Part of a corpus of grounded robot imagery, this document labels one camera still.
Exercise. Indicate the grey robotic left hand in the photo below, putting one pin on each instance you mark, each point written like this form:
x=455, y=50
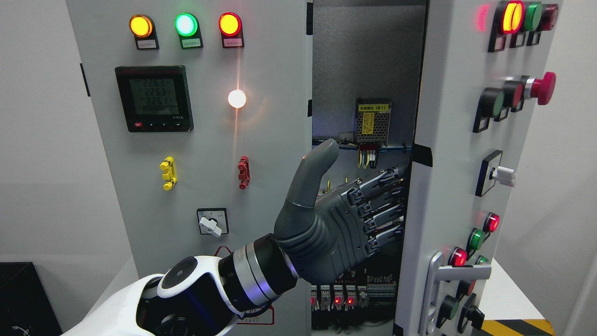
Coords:
x=325, y=236

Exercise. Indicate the grey cabinet door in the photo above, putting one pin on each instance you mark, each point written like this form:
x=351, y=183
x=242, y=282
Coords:
x=471, y=103
x=253, y=101

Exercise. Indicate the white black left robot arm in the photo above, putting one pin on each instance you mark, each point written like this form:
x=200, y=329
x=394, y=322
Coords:
x=198, y=296

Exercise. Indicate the red indicator lamp left door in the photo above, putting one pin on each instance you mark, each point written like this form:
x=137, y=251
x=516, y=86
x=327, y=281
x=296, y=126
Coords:
x=231, y=28

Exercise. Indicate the green indicator lamp left door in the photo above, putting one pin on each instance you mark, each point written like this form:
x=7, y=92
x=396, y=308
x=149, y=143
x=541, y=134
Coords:
x=188, y=30

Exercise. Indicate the yellow indicator lamp left door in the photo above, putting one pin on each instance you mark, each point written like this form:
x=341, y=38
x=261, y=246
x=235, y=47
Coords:
x=144, y=32

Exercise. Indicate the relay terminal block row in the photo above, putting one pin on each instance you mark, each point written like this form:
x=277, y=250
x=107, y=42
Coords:
x=358, y=288

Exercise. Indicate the red electric hazard sticker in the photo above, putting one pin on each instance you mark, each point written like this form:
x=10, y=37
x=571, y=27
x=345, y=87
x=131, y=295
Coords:
x=256, y=317

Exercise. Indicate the perforated metal power supply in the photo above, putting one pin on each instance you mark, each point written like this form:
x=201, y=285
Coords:
x=372, y=119

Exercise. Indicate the black digital power meter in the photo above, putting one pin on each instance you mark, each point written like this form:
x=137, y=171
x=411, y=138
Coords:
x=155, y=99

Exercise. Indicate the red mushroom emergency button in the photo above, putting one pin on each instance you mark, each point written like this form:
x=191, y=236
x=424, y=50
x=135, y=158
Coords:
x=540, y=88

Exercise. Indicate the red terminal post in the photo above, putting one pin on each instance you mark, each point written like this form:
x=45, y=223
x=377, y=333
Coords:
x=244, y=172

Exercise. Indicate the white rotary selector switch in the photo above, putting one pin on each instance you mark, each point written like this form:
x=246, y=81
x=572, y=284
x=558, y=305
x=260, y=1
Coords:
x=213, y=221

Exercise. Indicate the silver door handle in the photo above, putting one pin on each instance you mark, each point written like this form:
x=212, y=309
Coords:
x=441, y=308

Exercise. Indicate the yellow terminal post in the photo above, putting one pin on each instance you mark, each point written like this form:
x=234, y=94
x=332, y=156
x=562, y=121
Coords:
x=168, y=173

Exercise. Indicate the white selector switch right door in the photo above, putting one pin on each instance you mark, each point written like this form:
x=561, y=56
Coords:
x=492, y=172

